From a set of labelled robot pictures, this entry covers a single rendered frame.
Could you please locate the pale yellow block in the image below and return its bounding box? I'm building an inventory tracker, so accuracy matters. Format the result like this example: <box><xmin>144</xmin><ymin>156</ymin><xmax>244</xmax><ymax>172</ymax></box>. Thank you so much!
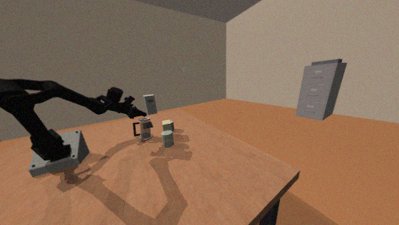
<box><xmin>162</xmin><ymin>120</ymin><xmax>172</xmax><ymax>131</ymax></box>

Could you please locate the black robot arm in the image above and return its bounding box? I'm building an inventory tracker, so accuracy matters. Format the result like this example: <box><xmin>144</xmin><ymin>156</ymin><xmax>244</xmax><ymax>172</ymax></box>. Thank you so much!
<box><xmin>0</xmin><ymin>79</ymin><xmax>124</xmax><ymax>162</ymax></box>

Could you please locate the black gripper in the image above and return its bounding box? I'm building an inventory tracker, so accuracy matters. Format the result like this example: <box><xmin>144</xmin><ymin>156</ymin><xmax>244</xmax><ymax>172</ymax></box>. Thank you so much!
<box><xmin>116</xmin><ymin>103</ymin><xmax>146</xmax><ymax>119</ymax></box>

